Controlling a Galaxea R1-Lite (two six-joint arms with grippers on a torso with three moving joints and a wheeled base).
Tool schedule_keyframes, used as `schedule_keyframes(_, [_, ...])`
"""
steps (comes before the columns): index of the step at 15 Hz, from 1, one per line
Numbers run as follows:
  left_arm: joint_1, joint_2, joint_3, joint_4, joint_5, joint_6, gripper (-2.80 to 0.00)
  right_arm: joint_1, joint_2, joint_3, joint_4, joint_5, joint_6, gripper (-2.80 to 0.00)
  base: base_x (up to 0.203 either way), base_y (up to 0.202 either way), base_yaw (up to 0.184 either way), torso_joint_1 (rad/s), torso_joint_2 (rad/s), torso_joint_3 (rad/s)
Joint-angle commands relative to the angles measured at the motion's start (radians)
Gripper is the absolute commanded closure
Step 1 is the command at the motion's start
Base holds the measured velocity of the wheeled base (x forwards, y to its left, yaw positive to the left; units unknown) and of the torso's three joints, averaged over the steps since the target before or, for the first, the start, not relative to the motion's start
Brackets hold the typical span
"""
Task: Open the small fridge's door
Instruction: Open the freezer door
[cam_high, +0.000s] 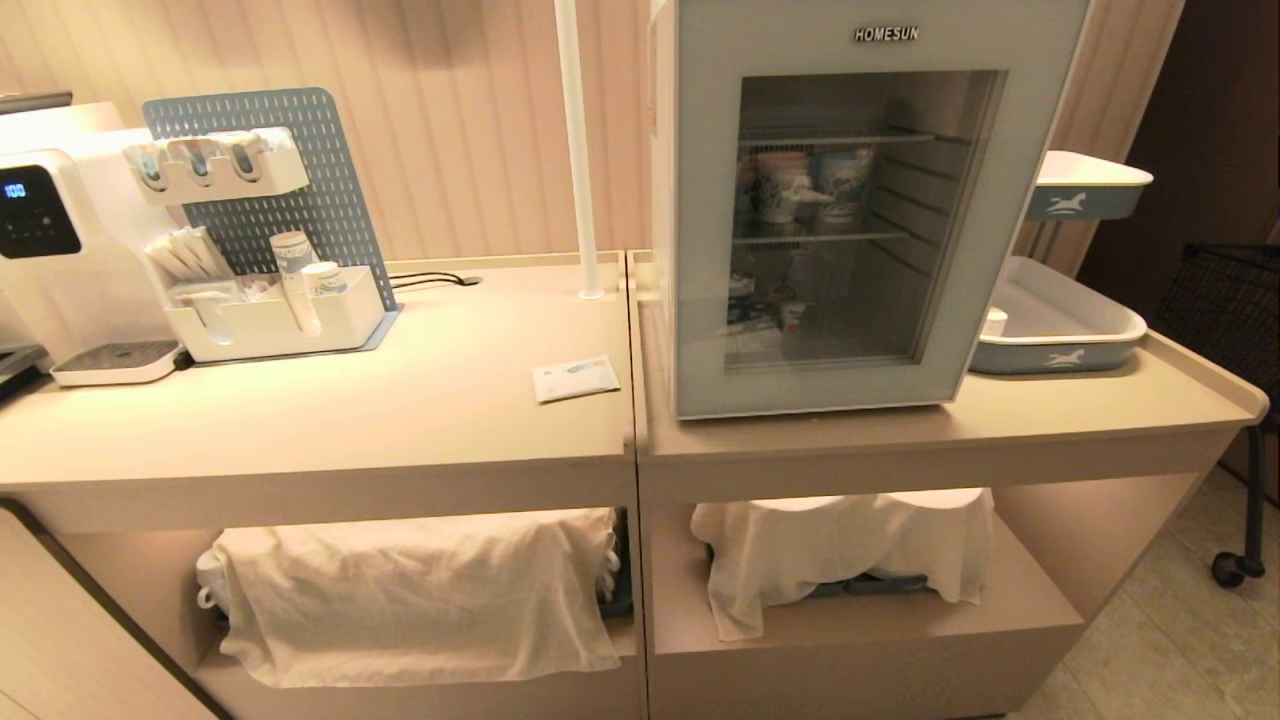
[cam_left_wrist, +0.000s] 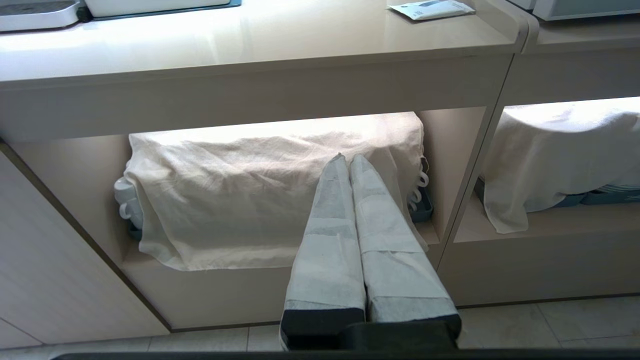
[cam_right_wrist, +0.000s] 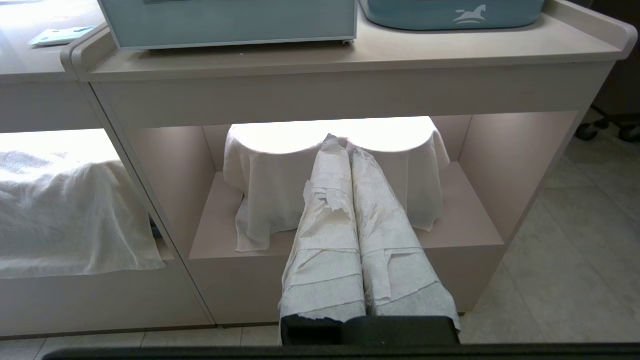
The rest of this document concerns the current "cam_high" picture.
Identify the white mini fridge cabinet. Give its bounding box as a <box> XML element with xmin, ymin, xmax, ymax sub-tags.
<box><xmin>648</xmin><ymin>0</ymin><xmax>1006</xmax><ymax>406</ymax></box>

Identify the flat white sachet packet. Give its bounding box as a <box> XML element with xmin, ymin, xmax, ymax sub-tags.
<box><xmin>532</xmin><ymin>355</ymin><xmax>621</xmax><ymax>404</ymax></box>

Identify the white support pole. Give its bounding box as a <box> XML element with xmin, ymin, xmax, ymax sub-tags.
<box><xmin>555</xmin><ymin>0</ymin><xmax>606</xmax><ymax>301</ymax></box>

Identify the printed paper cup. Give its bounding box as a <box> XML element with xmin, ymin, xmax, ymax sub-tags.
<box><xmin>752</xmin><ymin>150</ymin><xmax>813</xmax><ymax>226</ymax></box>
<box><xmin>815</xmin><ymin>147</ymin><xmax>876</xmax><ymax>226</ymax></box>

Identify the small white cloth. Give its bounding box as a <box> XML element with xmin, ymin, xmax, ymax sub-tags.
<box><xmin>690</xmin><ymin>488</ymin><xmax>998</xmax><ymax>642</ymax></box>

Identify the beige counter cabinet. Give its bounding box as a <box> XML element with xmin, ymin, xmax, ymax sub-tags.
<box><xmin>0</xmin><ymin>250</ymin><xmax>646</xmax><ymax>720</ymax></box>

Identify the large white cloth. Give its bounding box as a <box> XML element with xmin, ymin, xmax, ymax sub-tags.
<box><xmin>200</xmin><ymin>507</ymin><xmax>623</xmax><ymax>689</ymax></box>

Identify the dark blue tray stack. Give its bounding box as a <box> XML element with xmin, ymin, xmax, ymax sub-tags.
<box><xmin>805</xmin><ymin>570</ymin><xmax>931</xmax><ymax>598</ymax></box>

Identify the blue grey pegboard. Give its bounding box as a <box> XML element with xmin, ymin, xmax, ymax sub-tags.
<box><xmin>142</xmin><ymin>87</ymin><xmax>403</xmax><ymax>353</ymax></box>

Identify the paper cup stack sleeve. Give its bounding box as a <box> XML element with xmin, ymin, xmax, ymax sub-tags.
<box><xmin>270</xmin><ymin>231</ymin><xmax>323</xmax><ymax>338</ymax></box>

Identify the white organizer box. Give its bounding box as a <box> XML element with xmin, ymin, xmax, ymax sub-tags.
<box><xmin>165</xmin><ymin>265</ymin><xmax>388</xmax><ymax>364</ymax></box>

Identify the white capsule holder shelf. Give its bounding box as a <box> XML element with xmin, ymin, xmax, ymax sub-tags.
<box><xmin>123</xmin><ymin>127</ymin><xmax>311</xmax><ymax>207</ymax></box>

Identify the blue white horse tray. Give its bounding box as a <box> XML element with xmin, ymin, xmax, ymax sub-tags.
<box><xmin>1025</xmin><ymin>150</ymin><xmax>1154</xmax><ymax>222</ymax></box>
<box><xmin>968</xmin><ymin>255</ymin><xmax>1149</xmax><ymax>376</ymax></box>

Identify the white stick sachets bundle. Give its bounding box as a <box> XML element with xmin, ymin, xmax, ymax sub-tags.
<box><xmin>145</xmin><ymin>226</ymin><xmax>236</xmax><ymax>283</ymax></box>

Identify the white mugs stack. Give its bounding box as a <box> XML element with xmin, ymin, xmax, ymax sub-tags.
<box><xmin>195</xmin><ymin>550</ymin><xmax>226</xmax><ymax>611</ymax></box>

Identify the white drip tray black grille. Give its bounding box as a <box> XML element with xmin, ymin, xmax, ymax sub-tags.
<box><xmin>50</xmin><ymin>340</ymin><xmax>183</xmax><ymax>388</ymax></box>

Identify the white water dispenser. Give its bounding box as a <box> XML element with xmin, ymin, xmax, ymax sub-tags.
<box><xmin>0</xmin><ymin>100</ymin><xmax>186</xmax><ymax>389</ymax></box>

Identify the black device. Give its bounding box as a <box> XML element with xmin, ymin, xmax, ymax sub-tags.
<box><xmin>0</xmin><ymin>345</ymin><xmax>51</xmax><ymax>401</ymax></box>

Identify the black table cable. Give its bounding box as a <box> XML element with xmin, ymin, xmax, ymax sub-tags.
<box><xmin>388</xmin><ymin>271</ymin><xmax>483</xmax><ymax>291</ymax></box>

